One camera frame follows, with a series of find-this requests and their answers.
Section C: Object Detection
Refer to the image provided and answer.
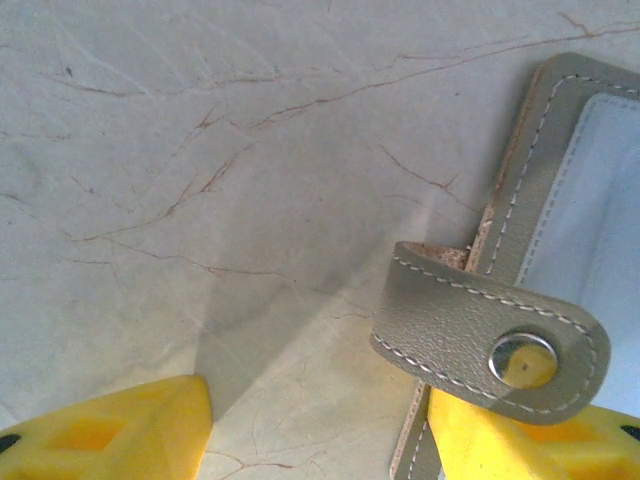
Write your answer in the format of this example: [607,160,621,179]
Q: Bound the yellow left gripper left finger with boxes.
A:
[0,374,214,480]

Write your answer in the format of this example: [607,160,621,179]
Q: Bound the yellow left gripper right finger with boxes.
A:
[428,387,640,480]

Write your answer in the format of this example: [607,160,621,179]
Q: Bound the grey leather card holder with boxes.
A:
[368,51,640,480]

